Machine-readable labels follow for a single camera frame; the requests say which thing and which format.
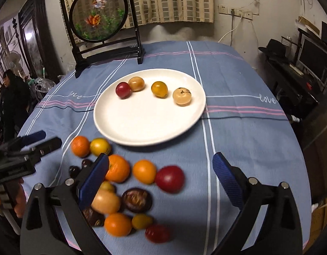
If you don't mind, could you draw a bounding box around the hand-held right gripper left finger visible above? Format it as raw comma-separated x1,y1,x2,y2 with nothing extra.
20,153,111,255

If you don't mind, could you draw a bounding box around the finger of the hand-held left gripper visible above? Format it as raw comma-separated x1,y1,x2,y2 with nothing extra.
17,130,46,146
28,137,62,162

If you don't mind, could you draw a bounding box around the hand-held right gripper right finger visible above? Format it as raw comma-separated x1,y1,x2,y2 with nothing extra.
212,152,303,255

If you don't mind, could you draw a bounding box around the olive yellow loquat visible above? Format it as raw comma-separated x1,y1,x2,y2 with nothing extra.
100,181,116,193

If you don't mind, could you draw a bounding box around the large beige loquat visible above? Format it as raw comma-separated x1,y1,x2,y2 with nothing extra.
91,190,121,214

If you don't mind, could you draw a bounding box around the small mandarin orange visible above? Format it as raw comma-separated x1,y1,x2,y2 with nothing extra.
104,213,132,237
71,136,91,158

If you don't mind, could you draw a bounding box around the dark brown water chestnut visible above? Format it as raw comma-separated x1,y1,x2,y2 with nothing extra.
122,188,153,213
82,207,105,227

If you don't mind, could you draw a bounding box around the smooth orange kumquat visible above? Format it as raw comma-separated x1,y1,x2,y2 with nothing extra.
132,160,157,184

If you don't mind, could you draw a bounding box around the large red tomato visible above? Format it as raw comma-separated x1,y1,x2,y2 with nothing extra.
154,165,185,194

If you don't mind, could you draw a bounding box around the small yellow tomato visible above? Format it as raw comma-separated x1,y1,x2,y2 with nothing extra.
132,214,154,230

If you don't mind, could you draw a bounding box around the white round plate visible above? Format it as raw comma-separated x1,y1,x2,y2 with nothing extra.
93,69,206,146

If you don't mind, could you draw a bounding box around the person's left hand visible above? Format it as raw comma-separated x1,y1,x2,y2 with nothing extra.
10,178,27,218

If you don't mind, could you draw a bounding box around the large mandarin orange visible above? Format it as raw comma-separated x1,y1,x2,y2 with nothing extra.
104,154,131,184

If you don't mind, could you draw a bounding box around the yellow citrus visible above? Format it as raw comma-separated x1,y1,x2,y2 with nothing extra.
90,137,111,157

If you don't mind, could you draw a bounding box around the clear plastic bag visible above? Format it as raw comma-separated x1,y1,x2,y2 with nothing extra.
35,77,58,93

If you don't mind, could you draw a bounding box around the white electric fan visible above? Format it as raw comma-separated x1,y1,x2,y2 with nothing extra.
4,50,23,72

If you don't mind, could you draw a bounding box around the beige tomato on plate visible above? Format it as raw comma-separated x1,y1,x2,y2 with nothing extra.
173,87,192,107

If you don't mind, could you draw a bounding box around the dark red cherry tomato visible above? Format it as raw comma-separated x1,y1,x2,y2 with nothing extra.
116,82,132,99

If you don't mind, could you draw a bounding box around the orange-brown tomato on plate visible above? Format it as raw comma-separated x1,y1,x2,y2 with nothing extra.
128,76,145,92

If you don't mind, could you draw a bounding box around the black desk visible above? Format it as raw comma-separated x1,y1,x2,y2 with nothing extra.
259,48,327,128

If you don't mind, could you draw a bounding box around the yellow orange tomato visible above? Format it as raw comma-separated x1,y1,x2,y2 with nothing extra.
151,81,168,98

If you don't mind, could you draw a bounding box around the black hat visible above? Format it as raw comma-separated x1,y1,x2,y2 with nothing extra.
258,39,290,59

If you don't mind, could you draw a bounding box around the round goldfish screen black stand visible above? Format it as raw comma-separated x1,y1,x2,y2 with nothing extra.
60,0,146,79

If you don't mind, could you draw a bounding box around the computer monitor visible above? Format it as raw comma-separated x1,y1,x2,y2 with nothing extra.
296,36,327,77

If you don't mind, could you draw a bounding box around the checked beige curtain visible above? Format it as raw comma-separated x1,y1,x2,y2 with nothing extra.
57,0,215,30

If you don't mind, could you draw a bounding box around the wall poster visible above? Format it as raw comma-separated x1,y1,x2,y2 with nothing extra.
0,18,21,85

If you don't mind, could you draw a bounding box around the dark wooden frame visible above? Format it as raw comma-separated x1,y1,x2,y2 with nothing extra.
18,0,63,77

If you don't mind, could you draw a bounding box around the white power cable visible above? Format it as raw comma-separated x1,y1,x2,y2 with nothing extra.
218,14,245,43

